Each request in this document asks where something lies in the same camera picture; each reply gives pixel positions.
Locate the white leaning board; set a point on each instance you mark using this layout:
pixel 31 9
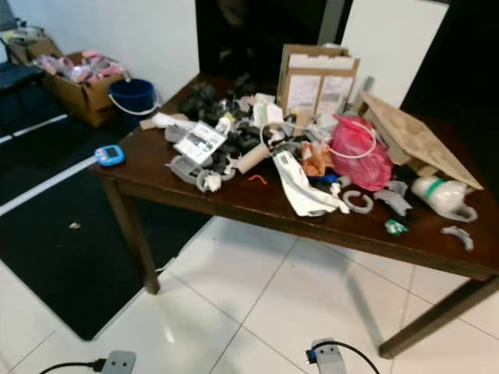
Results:
pixel 394 47

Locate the small blue white device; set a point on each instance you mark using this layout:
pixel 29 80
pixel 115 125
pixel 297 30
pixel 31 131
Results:
pixel 109 155

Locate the white printed label card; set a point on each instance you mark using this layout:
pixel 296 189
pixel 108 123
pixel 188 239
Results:
pixel 199 142

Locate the pink plastic bag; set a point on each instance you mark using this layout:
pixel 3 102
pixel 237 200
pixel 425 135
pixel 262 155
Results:
pixel 359 154

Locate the blue plastic bucket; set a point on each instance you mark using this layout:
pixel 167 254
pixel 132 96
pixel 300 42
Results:
pixel 132 97

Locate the flat corrugated cardboard piece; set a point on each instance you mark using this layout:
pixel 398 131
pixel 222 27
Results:
pixel 421 142

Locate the pile of black parts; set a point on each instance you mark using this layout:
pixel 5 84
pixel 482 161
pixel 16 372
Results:
pixel 200 100

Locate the black floor mat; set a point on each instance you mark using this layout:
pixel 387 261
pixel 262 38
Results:
pixel 78 265

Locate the grey curved plastic part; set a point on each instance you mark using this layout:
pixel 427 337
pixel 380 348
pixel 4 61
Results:
pixel 462 237

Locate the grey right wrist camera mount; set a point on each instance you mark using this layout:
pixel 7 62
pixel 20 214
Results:
pixel 329 360

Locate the small scrap on mat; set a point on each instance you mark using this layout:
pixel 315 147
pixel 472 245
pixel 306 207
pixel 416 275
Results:
pixel 75 226

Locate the brown cardboard tube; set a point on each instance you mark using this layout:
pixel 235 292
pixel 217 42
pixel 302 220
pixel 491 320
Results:
pixel 253 158

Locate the large grey plastic shell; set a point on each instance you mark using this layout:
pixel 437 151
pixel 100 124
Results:
pixel 187 171

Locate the cardboard box with pink items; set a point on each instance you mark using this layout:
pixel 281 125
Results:
pixel 82 97

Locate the orange rubber band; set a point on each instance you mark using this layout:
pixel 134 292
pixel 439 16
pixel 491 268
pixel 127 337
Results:
pixel 257 178

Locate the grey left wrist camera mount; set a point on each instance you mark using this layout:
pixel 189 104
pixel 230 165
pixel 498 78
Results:
pixel 121 365

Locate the crumpled orange brown paper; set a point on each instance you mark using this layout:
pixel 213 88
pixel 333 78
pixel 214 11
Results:
pixel 316 160

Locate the brown wooden table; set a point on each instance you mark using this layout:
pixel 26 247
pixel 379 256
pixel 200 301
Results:
pixel 234 201

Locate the grey angular plastic part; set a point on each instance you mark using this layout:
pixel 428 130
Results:
pixel 394 199

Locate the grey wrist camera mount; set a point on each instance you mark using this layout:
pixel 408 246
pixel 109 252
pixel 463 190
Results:
pixel 329 360
pixel 121 365

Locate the small green white wrapper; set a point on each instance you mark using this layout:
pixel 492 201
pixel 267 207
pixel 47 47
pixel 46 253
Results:
pixel 396 227

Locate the upright cardboard box with labels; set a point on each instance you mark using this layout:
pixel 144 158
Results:
pixel 316 84

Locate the white paper bag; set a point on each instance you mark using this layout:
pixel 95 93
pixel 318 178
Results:
pixel 302 189

